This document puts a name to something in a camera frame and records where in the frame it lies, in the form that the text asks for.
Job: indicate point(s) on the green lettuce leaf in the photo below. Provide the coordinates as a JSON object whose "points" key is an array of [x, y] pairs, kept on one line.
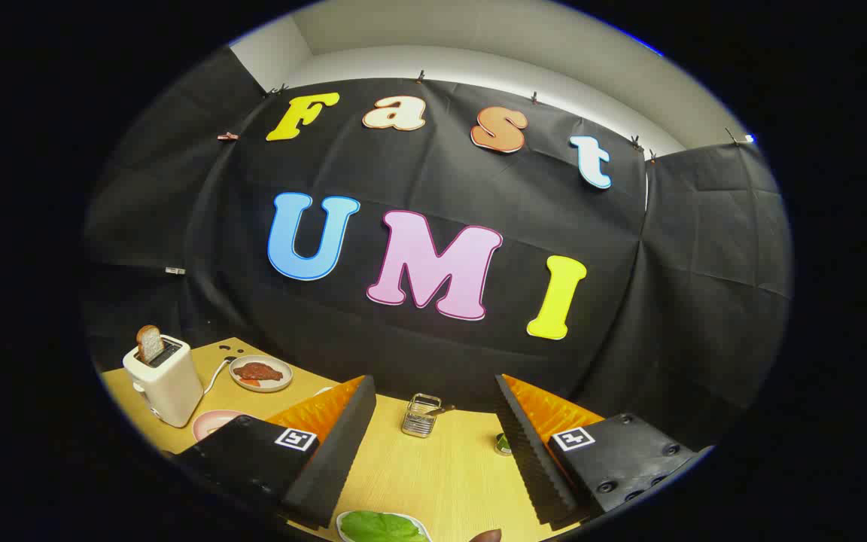
{"points": [[381, 527]]}

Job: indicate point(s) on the dark brown rounded object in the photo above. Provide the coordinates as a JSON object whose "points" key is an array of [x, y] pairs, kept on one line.
{"points": [[486, 537]]}

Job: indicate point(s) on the white oval plate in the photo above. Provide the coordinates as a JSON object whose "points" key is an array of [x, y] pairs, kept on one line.
{"points": [[427, 531]]}

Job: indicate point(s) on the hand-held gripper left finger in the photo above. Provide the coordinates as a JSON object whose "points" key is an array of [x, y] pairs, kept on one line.
{"points": [[336, 459]]}

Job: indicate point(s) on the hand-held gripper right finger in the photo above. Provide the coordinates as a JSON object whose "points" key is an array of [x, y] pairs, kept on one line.
{"points": [[531, 459]]}

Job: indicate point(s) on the brown steak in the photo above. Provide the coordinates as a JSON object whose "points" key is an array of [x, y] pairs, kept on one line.
{"points": [[259, 371]]}

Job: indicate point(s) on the grey round plate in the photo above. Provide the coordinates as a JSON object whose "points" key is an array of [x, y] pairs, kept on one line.
{"points": [[283, 380]]}

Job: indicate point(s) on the white toaster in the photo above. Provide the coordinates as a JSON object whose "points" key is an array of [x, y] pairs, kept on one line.
{"points": [[170, 384]]}

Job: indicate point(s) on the pink round plate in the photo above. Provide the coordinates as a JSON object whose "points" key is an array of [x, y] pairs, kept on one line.
{"points": [[211, 423]]}

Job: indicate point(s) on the green label bottle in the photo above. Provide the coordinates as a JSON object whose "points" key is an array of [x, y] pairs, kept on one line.
{"points": [[504, 446]]}

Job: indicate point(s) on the black backdrop cloth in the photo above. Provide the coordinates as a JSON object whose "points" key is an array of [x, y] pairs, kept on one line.
{"points": [[441, 173]]}

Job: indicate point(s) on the toasted bread slice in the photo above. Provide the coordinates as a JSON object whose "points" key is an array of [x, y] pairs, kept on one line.
{"points": [[150, 345]]}

